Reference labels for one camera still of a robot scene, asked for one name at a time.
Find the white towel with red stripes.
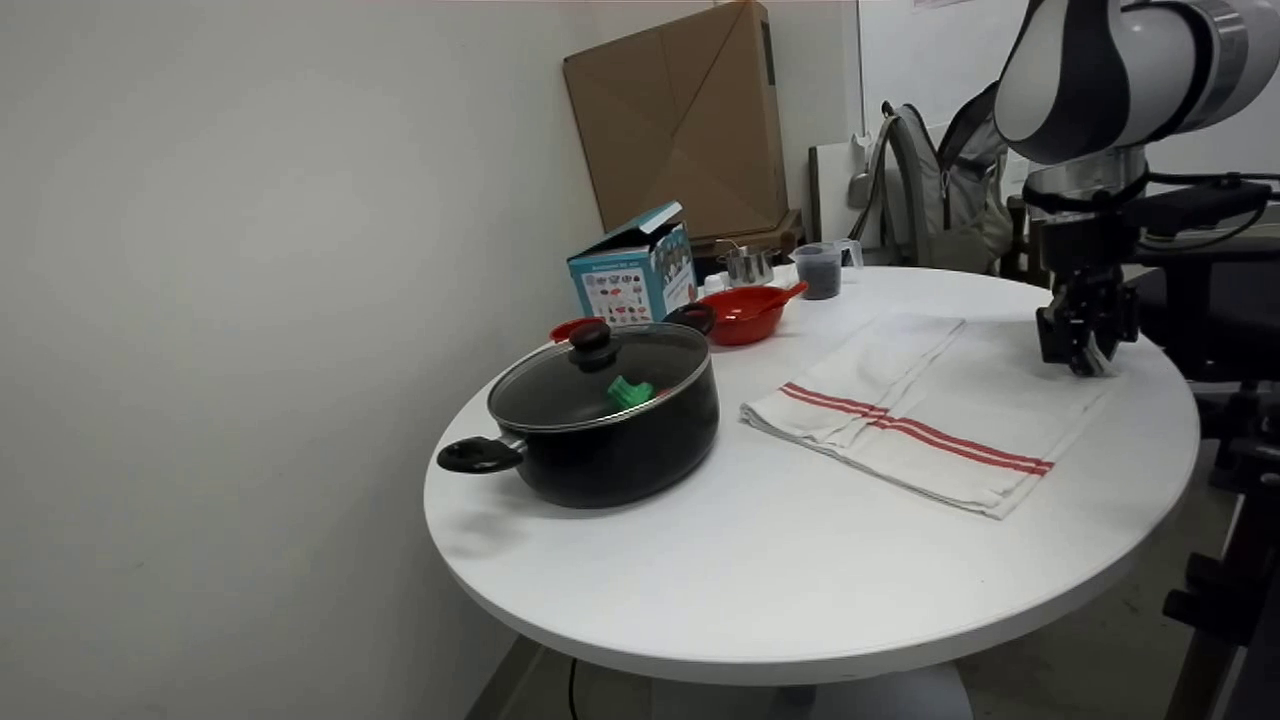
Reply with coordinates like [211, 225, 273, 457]
[736, 312, 1121, 523]

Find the grey measuring cup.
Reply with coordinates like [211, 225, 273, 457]
[787, 239, 866, 305]

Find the black metal stand frame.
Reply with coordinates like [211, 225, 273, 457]
[1158, 375, 1280, 720]

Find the grey backpack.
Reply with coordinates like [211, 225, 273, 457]
[853, 80, 1032, 278]

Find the white panel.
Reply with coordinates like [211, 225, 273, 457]
[809, 137, 886, 253]

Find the blue printed cardboard box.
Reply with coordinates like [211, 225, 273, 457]
[562, 202, 701, 334]

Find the small dark bowl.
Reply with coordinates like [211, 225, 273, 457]
[662, 301, 719, 335]

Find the black cooking pot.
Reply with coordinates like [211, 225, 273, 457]
[437, 322, 724, 513]

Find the small green object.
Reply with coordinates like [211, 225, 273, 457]
[603, 371, 659, 413]

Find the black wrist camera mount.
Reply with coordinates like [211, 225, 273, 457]
[1016, 176, 1271, 239]

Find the large brown cardboard box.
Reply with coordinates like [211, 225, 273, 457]
[559, 0, 793, 247]

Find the clear glass cup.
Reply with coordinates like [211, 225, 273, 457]
[724, 239, 777, 290]

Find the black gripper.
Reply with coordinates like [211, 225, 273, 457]
[1027, 211, 1145, 380]

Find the glass pot lid, black knob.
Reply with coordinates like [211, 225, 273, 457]
[484, 316, 716, 437]

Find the red plastic bowl with handle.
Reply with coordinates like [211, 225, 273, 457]
[701, 280, 809, 351]

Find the black chair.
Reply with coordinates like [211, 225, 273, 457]
[997, 195, 1056, 290]

